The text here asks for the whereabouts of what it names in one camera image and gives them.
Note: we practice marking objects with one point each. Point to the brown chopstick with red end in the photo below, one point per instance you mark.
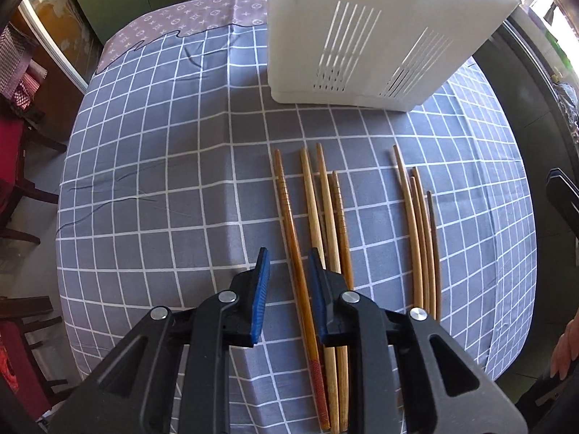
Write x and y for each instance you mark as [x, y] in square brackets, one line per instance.
[294, 244]

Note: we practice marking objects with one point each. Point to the red checkered cloth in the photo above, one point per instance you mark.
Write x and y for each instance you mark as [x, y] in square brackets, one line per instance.
[18, 68]

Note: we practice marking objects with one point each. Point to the dark thin chopstick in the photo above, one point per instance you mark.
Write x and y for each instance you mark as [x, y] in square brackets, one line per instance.
[437, 257]

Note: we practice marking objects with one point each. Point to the dark wooden chair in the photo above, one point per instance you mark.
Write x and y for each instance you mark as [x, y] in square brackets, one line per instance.
[27, 185]
[27, 307]

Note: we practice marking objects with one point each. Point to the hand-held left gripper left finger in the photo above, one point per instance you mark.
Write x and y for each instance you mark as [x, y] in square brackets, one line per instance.
[262, 289]

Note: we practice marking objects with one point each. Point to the clear plastic bag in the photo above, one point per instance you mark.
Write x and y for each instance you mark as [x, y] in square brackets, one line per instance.
[567, 104]

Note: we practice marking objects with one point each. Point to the grey checked tablecloth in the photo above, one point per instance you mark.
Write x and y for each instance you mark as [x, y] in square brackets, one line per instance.
[181, 167]

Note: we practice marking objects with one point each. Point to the brown carved chopstick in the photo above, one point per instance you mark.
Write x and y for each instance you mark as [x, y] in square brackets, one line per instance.
[341, 226]

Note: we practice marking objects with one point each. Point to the dark kitchen counter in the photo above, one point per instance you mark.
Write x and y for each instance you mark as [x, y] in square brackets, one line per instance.
[520, 99]

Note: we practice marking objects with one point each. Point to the glass sliding door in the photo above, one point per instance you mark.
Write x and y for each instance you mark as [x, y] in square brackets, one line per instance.
[54, 31]

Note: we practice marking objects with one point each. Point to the white slotted utensil holder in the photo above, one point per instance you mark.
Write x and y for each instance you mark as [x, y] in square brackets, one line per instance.
[307, 31]

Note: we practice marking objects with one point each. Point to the purple patterned cloth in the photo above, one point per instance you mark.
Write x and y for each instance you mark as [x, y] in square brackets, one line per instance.
[194, 13]

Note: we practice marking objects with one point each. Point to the dark clothing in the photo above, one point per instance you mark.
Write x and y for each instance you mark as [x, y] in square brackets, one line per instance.
[552, 407]

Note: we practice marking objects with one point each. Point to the thin bamboo chopstick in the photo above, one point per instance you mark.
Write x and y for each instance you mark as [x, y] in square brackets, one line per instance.
[420, 239]
[429, 244]

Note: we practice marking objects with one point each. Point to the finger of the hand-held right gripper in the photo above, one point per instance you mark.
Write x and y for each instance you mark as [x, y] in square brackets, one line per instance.
[565, 194]

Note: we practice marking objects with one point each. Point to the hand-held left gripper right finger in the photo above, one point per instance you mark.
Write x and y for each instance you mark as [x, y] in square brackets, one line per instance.
[316, 298]

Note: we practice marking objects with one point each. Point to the light wooden chopstick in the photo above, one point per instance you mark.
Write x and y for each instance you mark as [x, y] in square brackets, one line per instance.
[326, 199]
[312, 199]

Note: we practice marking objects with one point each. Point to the person's right hand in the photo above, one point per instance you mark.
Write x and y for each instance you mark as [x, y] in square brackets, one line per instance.
[567, 352]

